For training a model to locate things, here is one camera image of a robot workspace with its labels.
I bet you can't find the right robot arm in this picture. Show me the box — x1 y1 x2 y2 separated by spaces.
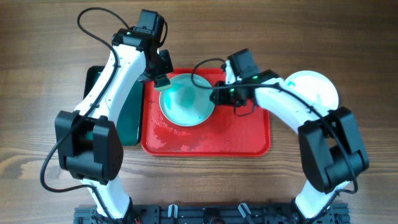
210 49 369 223

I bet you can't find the white plate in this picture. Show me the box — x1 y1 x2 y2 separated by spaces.
284 70 339 110
159 73 215 127

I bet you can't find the green yellow sponge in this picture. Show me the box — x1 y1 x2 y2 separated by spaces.
154 74 172 91

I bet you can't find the red plastic tray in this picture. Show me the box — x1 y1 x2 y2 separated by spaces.
141 68 271 157

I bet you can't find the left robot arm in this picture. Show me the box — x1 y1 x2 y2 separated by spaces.
40 9 174 223

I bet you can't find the dark green tray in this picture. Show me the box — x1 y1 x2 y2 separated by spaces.
83 66 144 146

